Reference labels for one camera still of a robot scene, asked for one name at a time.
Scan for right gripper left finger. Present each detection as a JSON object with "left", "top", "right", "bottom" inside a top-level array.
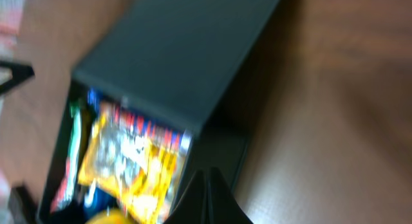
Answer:
[{"left": 164, "top": 171, "right": 207, "bottom": 224}]

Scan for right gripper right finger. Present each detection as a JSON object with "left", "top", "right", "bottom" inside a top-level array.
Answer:
[{"left": 207, "top": 167, "right": 253, "bottom": 224}]

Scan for yellow Hacks candy bag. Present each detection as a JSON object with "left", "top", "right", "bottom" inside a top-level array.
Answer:
[{"left": 77, "top": 113, "right": 178, "bottom": 223}]

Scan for yellow round candy tub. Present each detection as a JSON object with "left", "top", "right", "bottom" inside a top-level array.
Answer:
[{"left": 86, "top": 209, "right": 135, "bottom": 224}]

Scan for blue Oreo cookie pack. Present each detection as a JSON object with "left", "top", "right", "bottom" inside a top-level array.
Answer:
[{"left": 83, "top": 182, "right": 117, "bottom": 219}]

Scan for purple Dairy Milk bar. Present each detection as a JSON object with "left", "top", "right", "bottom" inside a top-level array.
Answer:
[{"left": 87, "top": 89, "right": 192, "bottom": 156}]

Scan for black gift box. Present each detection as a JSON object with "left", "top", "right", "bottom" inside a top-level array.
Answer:
[{"left": 35, "top": 0, "right": 286, "bottom": 224}]

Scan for red striped candy pack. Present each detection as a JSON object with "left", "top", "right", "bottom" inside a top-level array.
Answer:
[{"left": 50, "top": 102, "right": 82, "bottom": 213}]

